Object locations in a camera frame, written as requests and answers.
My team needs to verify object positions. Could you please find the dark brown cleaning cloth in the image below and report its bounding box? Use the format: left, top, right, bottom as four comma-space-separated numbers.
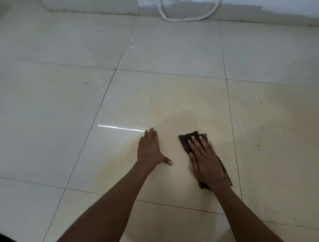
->
178, 130, 233, 190

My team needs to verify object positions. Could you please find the person's left hand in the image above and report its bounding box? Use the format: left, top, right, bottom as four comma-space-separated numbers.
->
137, 127, 173, 171

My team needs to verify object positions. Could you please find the person's right forearm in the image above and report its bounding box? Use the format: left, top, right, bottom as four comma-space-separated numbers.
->
212, 183, 284, 242

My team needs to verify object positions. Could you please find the person's left forearm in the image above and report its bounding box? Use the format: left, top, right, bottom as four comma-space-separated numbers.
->
56, 159, 160, 242

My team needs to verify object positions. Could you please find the person's right hand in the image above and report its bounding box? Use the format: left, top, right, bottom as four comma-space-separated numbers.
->
187, 136, 231, 191

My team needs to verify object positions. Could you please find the white cable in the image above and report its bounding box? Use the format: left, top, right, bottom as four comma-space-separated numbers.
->
159, 0, 224, 22

